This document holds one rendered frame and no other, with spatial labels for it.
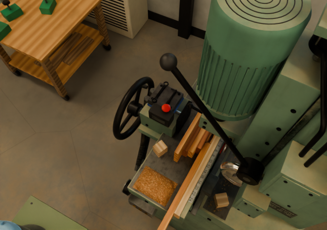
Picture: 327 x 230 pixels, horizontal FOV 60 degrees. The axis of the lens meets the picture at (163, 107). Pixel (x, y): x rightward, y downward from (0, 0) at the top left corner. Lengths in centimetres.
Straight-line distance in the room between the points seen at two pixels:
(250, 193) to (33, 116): 180
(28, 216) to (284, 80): 109
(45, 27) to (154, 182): 138
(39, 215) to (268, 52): 107
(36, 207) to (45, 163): 80
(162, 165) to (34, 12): 149
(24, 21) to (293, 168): 185
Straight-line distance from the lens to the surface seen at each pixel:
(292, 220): 108
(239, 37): 51
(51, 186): 203
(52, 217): 129
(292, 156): 63
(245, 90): 63
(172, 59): 54
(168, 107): 94
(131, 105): 116
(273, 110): 65
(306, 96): 59
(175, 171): 98
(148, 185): 94
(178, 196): 92
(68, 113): 221
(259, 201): 81
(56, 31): 197
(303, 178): 62
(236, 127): 88
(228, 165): 84
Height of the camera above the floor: 184
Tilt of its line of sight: 60 degrees down
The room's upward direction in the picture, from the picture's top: straight up
